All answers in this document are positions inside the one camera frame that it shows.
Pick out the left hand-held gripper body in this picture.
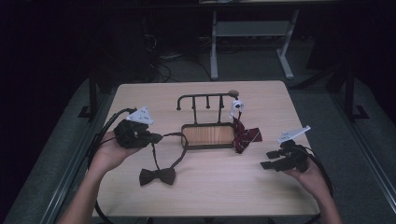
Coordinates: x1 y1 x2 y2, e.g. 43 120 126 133
113 105 155 149

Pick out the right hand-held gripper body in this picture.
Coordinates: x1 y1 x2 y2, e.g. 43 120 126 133
277 125 312 174

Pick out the red striped bow tie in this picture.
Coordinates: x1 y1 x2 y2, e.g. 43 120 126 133
229 98 263 154

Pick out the dark brown bow tie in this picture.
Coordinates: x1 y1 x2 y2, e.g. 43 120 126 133
138 132 190 187

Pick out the black rack with wooden tray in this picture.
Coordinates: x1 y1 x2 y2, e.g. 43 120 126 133
176 90 241 151

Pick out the person's right hand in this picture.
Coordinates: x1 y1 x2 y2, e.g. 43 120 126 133
284 158 328 197

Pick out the person's left hand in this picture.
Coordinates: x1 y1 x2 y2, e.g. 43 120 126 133
90 131 143 172

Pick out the black metal stand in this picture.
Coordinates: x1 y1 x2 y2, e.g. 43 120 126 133
78 69 101 120
342 62 370 120

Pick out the left hand-held gripper black cable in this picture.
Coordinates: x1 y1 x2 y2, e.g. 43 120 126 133
87 106 138 224

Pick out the hand-held gripper black cable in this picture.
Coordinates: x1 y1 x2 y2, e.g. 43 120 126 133
87 106 138 224
306 147 335 224

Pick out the right hand-held gripper black cable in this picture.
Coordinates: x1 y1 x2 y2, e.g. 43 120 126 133
306 147 335 224

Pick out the black floor cable bundle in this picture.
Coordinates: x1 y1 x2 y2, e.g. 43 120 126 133
141 18 213 83

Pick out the grey metal rail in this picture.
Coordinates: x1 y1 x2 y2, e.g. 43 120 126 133
330 90 396 206
38 90 120 224

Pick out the white metal desk frame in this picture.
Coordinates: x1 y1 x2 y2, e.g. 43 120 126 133
199 0 340 80

